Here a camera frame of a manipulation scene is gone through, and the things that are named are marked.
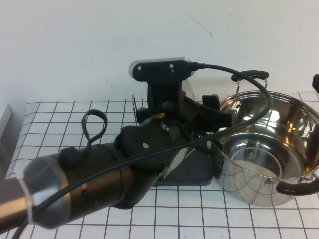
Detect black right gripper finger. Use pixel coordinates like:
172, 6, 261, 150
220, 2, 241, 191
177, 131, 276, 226
312, 73, 319, 95

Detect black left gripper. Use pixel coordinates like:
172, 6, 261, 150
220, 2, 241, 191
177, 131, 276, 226
136, 81, 234, 132

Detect stainless steel pot black handles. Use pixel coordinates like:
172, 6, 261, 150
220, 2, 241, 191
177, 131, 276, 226
213, 69, 319, 207

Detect black camera cable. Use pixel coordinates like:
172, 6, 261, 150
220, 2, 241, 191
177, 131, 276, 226
9, 61, 274, 239

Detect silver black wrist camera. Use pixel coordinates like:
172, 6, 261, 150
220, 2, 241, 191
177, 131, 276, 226
128, 56, 195, 82

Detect black plastic rack tray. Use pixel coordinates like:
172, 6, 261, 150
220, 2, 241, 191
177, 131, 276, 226
156, 148, 214, 187

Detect white zip tie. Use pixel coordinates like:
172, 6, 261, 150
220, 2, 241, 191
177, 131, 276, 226
18, 177, 36, 224

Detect stainless steel pot lid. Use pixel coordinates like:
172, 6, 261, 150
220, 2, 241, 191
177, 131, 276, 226
159, 81, 196, 181

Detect white black grid tablecloth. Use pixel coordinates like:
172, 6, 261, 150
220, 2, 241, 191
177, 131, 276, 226
0, 92, 319, 239

